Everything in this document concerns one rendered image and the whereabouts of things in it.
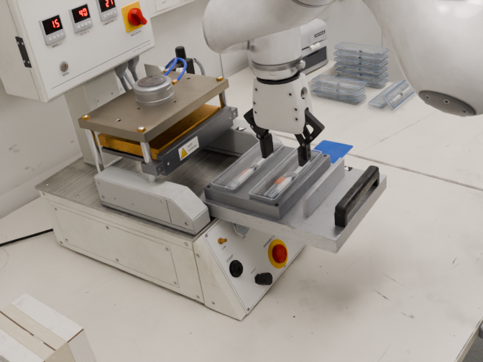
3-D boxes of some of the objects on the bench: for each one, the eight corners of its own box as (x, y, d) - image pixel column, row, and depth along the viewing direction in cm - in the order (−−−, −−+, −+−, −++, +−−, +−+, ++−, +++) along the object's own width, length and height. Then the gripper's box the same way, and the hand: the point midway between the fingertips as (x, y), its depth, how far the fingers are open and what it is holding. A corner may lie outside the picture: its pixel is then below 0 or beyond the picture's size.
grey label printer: (246, 70, 212) (241, 24, 203) (283, 53, 223) (279, 9, 214) (296, 82, 195) (292, 34, 187) (333, 64, 206) (331, 17, 197)
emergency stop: (274, 267, 119) (267, 251, 118) (284, 256, 122) (276, 240, 121) (280, 266, 118) (272, 251, 117) (290, 256, 121) (282, 240, 120)
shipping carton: (-15, 363, 108) (-32, 330, 104) (43, 322, 116) (29, 289, 112) (39, 413, 97) (21, 378, 93) (98, 363, 105) (85, 328, 101)
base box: (59, 248, 138) (37, 188, 129) (159, 173, 163) (147, 119, 154) (241, 322, 110) (229, 253, 101) (328, 218, 135) (325, 155, 126)
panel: (246, 314, 111) (201, 235, 106) (318, 229, 131) (282, 159, 126) (254, 314, 109) (208, 234, 105) (324, 228, 129) (289, 158, 125)
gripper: (223, 70, 98) (236, 159, 107) (313, 82, 89) (318, 179, 98) (246, 55, 103) (257, 141, 112) (334, 65, 94) (338, 158, 103)
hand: (285, 152), depth 104 cm, fingers open, 7 cm apart
